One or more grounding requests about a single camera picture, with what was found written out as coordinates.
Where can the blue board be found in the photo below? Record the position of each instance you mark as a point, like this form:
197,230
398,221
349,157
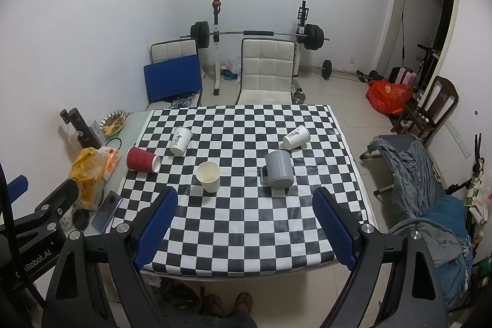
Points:
173,80

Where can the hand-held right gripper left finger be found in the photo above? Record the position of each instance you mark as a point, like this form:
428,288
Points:
155,228

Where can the yellow plastic bag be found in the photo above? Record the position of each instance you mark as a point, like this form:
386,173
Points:
88,174

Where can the black white checkered tablecloth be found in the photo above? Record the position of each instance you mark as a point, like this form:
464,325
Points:
250,228

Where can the shiny metal object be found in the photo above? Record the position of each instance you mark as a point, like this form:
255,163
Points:
183,101

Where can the dark smartphone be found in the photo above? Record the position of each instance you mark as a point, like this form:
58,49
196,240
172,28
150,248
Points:
107,211

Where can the white printed paper cup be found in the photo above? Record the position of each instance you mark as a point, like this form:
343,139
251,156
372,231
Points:
296,137
180,139

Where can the small barbell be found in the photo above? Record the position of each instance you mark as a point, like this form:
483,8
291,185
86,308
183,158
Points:
326,69

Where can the folding cot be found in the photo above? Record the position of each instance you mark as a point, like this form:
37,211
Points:
399,141

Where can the long barbell with black plates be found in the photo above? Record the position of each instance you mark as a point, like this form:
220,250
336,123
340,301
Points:
201,35

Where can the grey ribbed mug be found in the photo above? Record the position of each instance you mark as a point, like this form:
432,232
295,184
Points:
280,168

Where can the person's grey pants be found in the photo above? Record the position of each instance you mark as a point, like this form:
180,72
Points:
215,321

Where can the plain cream paper cup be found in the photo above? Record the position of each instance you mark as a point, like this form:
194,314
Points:
209,182

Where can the white door frame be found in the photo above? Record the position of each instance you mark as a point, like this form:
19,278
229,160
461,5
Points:
389,24

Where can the chrome dumbbell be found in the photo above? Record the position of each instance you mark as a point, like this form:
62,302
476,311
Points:
299,96

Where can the pink suitcase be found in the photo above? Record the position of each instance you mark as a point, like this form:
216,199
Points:
403,76

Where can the red plastic bag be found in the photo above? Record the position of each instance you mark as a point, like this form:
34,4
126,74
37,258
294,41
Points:
386,95

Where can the dark bottle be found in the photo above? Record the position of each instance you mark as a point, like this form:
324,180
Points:
82,128

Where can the person's left foot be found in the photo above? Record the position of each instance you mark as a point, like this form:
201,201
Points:
211,304

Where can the white power strip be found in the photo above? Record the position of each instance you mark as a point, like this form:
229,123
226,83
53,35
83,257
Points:
458,139

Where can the plate of food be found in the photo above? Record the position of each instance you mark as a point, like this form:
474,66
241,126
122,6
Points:
112,122

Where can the white barbell rack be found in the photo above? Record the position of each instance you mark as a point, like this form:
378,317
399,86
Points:
216,59

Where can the blue cloth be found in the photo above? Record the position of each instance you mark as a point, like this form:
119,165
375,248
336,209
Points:
449,220

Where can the red ribbed paper cup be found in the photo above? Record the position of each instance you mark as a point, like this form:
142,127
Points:
140,159

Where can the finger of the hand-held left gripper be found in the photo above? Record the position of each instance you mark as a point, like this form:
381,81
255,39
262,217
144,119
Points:
17,187
53,201

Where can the person's right foot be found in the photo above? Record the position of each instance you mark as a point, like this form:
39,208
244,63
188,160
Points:
244,303

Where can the black round lid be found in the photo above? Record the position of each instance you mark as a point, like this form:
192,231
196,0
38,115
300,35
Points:
81,219

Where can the white padded chair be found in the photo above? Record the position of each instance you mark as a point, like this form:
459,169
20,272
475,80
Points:
173,50
265,70

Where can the dark wooden chair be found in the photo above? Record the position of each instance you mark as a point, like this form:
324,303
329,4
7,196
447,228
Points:
417,114

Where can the grey cloth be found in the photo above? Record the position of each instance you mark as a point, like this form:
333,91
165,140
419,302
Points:
413,178

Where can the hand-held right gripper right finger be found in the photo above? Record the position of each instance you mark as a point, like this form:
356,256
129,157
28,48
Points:
335,228

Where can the person's foot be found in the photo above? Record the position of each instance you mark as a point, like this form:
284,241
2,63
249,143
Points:
211,304
244,303

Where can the black tripod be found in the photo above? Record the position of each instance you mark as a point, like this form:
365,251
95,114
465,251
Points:
477,149

